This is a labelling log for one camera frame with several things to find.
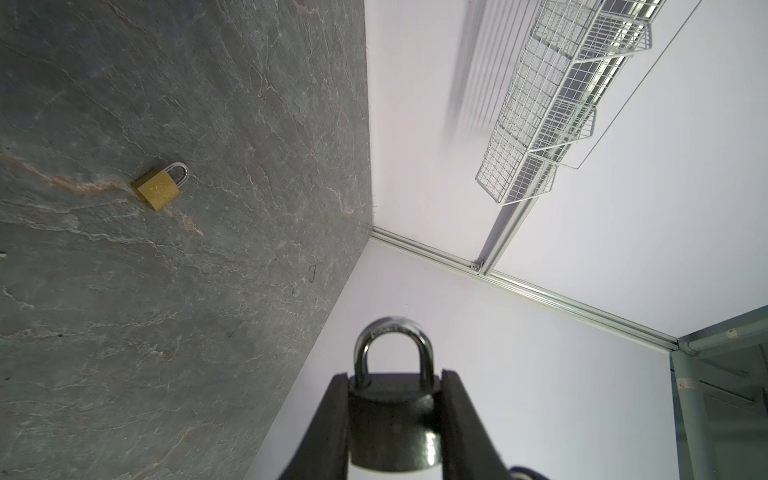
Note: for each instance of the aluminium horizontal back bar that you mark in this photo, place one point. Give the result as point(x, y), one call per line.
point(506, 226)

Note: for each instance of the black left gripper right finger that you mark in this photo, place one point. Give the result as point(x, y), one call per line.
point(467, 450)

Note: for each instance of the dark grey padlock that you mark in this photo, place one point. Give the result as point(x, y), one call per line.
point(393, 417)

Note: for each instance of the brass padlock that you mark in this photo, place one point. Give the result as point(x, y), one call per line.
point(160, 186)

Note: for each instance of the aluminium frame corner post right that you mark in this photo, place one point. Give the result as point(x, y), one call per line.
point(579, 311)

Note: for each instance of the long white wire basket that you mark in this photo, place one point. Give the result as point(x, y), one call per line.
point(572, 53)

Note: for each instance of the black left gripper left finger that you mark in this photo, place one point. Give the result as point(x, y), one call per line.
point(323, 453)

